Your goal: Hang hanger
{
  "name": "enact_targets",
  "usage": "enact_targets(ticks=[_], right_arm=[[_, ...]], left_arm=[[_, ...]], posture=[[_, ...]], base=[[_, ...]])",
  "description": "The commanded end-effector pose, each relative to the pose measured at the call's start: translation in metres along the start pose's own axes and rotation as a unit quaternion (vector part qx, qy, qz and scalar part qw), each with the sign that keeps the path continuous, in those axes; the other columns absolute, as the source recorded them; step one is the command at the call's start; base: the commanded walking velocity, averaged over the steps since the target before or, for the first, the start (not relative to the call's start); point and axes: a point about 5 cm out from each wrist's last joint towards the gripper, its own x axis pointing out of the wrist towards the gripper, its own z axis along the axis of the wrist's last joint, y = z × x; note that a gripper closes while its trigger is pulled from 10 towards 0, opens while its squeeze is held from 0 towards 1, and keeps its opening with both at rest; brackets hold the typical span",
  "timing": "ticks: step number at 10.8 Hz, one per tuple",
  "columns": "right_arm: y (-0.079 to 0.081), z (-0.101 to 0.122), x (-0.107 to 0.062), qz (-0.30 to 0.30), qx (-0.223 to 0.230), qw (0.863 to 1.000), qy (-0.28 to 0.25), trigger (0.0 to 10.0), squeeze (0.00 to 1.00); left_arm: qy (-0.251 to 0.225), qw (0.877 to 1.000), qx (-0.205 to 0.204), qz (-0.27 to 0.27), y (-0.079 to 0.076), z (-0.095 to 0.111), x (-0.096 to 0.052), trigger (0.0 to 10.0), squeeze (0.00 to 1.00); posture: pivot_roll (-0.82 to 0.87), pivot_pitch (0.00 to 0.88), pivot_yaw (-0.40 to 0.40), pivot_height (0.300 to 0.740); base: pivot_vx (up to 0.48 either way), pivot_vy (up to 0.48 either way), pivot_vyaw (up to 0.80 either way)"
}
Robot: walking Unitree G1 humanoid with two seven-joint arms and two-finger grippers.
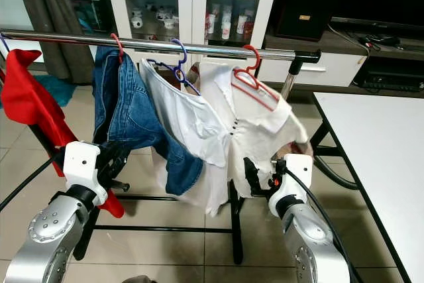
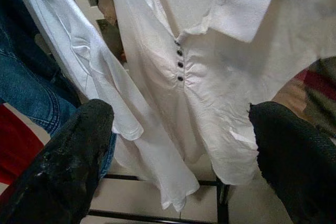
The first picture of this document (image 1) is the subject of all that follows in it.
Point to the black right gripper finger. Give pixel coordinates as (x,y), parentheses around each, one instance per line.
(253,175)

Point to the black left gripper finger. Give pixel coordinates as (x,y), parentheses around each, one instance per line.
(106,154)
(122,152)

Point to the white buttoned shirt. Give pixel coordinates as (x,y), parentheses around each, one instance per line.
(258,130)

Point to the white cotton top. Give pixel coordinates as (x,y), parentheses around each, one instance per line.
(189,120)

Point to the red knit garment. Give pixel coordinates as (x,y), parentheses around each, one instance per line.
(33,104)

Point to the blue plastic hanger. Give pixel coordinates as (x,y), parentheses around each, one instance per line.
(185,54)
(5,43)

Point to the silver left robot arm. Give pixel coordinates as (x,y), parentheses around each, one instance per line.
(50,230)

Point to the red plastic hanger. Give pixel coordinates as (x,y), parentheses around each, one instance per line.
(258,57)
(120,44)

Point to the blue denim jeans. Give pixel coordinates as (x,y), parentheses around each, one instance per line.
(139,111)

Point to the teal rug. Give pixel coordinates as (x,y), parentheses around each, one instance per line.
(56,91)

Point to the grey robot foot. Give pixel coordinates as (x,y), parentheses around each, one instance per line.
(139,280)

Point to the white table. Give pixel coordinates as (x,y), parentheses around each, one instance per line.
(377,150)

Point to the white drawer unit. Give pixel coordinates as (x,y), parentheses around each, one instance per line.
(324,71)

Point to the red bottle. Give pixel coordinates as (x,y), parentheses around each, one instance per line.
(249,29)

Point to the white bottle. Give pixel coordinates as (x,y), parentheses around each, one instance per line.
(226,26)
(209,26)

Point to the grey-brown curtain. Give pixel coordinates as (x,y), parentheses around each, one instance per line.
(43,11)

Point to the black media player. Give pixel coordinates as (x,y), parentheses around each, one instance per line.
(387,74)

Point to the dark TV console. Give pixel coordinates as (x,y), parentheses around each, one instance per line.
(364,48)

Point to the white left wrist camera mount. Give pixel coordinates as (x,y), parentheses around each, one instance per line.
(83,164)

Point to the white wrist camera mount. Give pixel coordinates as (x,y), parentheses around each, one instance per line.
(297,170)
(83,164)

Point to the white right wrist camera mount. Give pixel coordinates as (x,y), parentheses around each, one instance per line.
(297,170)

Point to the black clothes rack frame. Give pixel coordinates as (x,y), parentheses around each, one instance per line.
(235,230)

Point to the chrome clothes rail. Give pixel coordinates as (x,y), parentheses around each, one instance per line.
(66,36)

